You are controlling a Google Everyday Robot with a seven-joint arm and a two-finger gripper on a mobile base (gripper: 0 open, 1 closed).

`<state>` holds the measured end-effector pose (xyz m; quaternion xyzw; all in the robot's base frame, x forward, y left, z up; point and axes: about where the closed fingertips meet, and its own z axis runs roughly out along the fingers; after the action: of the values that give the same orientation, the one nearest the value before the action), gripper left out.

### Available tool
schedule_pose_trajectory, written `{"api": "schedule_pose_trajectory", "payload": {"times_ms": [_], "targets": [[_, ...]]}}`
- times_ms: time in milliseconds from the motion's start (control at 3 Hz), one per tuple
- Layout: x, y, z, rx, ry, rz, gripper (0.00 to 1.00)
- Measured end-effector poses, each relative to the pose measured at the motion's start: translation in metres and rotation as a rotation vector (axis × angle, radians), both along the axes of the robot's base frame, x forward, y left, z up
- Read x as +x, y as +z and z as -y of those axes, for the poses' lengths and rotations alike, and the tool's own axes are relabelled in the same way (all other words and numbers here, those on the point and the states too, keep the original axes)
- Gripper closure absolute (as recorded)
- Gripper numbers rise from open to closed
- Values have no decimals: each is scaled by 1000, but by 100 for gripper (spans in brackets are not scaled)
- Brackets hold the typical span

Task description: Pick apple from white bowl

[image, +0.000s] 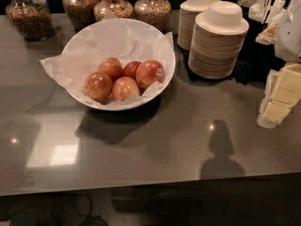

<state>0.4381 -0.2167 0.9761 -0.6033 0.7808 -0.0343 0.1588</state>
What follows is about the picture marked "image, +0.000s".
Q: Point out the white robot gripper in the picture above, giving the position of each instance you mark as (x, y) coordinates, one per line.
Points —
(290, 37)

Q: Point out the apple with sticker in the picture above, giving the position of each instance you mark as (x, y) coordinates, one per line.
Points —
(148, 72)

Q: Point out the small red middle apple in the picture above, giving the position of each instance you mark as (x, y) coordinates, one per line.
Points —
(130, 69)

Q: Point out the front middle apple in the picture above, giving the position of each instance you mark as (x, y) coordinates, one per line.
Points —
(124, 88)

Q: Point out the white paper bowl liner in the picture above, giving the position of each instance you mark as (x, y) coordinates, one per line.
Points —
(94, 51)

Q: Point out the white round bowl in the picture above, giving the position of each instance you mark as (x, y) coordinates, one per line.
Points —
(103, 38)

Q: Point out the back left apple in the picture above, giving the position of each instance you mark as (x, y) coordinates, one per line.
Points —
(111, 67)

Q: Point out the front left apple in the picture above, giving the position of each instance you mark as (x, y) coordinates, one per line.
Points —
(98, 86)

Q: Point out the front stack paper bowls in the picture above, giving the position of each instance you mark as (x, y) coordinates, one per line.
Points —
(218, 37)

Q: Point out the stack paper bowls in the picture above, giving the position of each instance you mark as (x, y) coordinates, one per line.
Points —
(218, 37)
(189, 10)

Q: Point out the wrapped cutlery packets pile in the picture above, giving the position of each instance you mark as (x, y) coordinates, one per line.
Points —
(266, 12)

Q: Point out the rear stack paper bowls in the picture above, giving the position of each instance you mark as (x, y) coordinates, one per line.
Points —
(189, 10)

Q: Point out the cereal glass jar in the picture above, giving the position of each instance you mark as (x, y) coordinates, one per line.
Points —
(153, 12)
(80, 12)
(120, 8)

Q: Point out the far left cereal jar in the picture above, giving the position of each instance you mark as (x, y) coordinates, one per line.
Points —
(31, 18)

